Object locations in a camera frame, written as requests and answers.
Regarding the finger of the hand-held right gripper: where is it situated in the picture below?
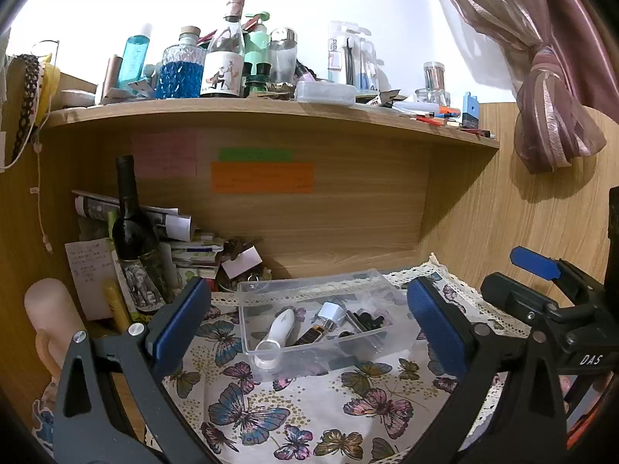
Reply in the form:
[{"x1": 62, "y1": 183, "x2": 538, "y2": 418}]
[
  {"x1": 480, "y1": 272, "x2": 569, "y2": 333},
  {"x1": 510, "y1": 246, "x2": 605, "y2": 301}
]

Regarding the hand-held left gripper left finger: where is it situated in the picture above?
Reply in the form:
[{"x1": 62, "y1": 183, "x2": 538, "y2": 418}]
[{"x1": 51, "y1": 276, "x2": 214, "y2": 464}]

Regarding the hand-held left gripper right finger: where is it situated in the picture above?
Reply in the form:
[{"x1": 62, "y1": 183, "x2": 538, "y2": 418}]
[{"x1": 406, "y1": 276, "x2": 566, "y2": 464}]

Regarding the black hair clip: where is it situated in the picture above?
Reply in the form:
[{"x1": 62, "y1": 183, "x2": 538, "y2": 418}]
[{"x1": 358, "y1": 312, "x2": 390, "y2": 332}]

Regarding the silver metal tube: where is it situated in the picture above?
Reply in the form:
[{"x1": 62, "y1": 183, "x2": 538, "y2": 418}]
[{"x1": 345, "y1": 310, "x2": 373, "y2": 336}]

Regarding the white electric shaver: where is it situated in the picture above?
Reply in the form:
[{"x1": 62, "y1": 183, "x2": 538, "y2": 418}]
[{"x1": 254, "y1": 308, "x2": 297, "y2": 371}]

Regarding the black tube with gold band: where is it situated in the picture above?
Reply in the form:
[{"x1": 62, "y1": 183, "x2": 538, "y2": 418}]
[{"x1": 291, "y1": 326, "x2": 330, "y2": 347}]

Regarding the clear plastic box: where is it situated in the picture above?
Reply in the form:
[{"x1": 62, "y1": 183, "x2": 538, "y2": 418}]
[{"x1": 237, "y1": 268, "x2": 421, "y2": 378}]

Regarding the yellow cylinder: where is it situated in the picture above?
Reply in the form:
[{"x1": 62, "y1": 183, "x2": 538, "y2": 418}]
[{"x1": 104, "y1": 281, "x2": 132, "y2": 334}]

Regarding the stack of magazines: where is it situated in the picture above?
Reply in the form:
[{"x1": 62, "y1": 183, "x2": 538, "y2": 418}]
[{"x1": 72, "y1": 189, "x2": 264, "y2": 295}]

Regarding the small white pink box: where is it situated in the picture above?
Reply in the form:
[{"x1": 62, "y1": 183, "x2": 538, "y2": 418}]
[{"x1": 220, "y1": 246, "x2": 262, "y2": 278}]

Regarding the white handwritten paper note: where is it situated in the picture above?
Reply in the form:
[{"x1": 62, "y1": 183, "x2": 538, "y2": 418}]
[{"x1": 65, "y1": 239, "x2": 121, "y2": 320}]

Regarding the dark wine bottle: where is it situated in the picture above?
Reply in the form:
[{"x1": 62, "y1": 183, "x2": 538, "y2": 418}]
[{"x1": 112, "y1": 155, "x2": 170, "y2": 307}]

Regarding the pink cup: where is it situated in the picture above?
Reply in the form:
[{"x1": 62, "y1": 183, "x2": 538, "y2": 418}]
[{"x1": 24, "y1": 278, "x2": 90, "y2": 382}]

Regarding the butterfly printed tablecloth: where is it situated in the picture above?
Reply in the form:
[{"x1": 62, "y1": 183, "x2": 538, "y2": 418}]
[{"x1": 145, "y1": 254, "x2": 533, "y2": 464}]

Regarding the wooden desk hutch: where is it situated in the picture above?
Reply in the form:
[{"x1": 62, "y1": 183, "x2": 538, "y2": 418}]
[{"x1": 41, "y1": 99, "x2": 501, "y2": 295}]

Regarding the blue plastic box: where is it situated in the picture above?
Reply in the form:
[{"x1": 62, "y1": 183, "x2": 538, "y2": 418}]
[{"x1": 462, "y1": 92, "x2": 479, "y2": 129}]

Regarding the orange sticky note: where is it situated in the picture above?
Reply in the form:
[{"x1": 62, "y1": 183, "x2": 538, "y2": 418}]
[{"x1": 211, "y1": 162, "x2": 315, "y2": 194}]

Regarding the pink striped curtain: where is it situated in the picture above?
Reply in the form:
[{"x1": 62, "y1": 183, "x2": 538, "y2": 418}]
[{"x1": 424, "y1": 0, "x2": 619, "y2": 175}]

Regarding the pink sticky note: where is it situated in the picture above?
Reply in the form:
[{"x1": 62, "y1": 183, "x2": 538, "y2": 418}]
[{"x1": 133, "y1": 131, "x2": 198, "y2": 178}]

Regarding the green sticky note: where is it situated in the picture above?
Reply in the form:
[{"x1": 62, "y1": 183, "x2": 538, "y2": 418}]
[{"x1": 219, "y1": 148, "x2": 294, "y2": 162}]

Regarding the short glass jar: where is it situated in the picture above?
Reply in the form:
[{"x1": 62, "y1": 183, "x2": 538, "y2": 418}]
[{"x1": 416, "y1": 88, "x2": 450, "y2": 107}]

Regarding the clear cylinder jar of sticks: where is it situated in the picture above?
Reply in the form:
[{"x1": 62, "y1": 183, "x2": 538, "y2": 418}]
[{"x1": 423, "y1": 61, "x2": 446, "y2": 102}]

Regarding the glass bottle with blue liquid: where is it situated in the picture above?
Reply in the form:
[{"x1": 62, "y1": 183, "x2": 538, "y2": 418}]
[{"x1": 156, "y1": 26, "x2": 204, "y2": 100}]

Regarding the rose gold tube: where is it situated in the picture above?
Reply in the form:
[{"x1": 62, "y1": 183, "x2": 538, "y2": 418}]
[{"x1": 104, "y1": 55, "x2": 124, "y2": 102}]

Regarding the dark green small bottle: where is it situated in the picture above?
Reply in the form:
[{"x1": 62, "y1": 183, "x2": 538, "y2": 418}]
[{"x1": 244, "y1": 62, "x2": 272, "y2": 95}]

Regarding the clear tall labelled bottle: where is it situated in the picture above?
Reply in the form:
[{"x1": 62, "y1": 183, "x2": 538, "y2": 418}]
[{"x1": 200, "y1": 0, "x2": 245, "y2": 98}]

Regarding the teal plastic bottle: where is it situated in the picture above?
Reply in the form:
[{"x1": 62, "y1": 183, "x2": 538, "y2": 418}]
[{"x1": 118, "y1": 23, "x2": 153, "y2": 97}]

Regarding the clear lidded container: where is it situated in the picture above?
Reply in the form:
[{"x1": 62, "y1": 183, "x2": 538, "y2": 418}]
[{"x1": 295, "y1": 80, "x2": 356, "y2": 104}]

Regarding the yellow hanging ornament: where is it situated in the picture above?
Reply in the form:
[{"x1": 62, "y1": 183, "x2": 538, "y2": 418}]
[{"x1": 39, "y1": 60, "x2": 61, "y2": 117}]

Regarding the patterned headband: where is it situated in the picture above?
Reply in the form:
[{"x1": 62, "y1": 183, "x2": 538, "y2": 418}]
[{"x1": 12, "y1": 55, "x2": 42, "y2": 155}]

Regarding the packaged brush set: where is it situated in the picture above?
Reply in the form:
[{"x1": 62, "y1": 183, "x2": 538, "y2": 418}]
[{"x1": 328, "y1": 20, "x2": 380, "y2": 92}]

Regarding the glass jar with silver lid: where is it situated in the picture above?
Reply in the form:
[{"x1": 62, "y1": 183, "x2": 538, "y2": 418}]
[{"x1": 267, "y1": 27, "x2": 297, "y2": 85}]

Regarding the mint green pump bottle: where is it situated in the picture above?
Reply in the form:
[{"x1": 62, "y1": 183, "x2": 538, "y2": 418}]
[{"x1": 242, "y1": 10, "x2": 270, "y2": 78}]

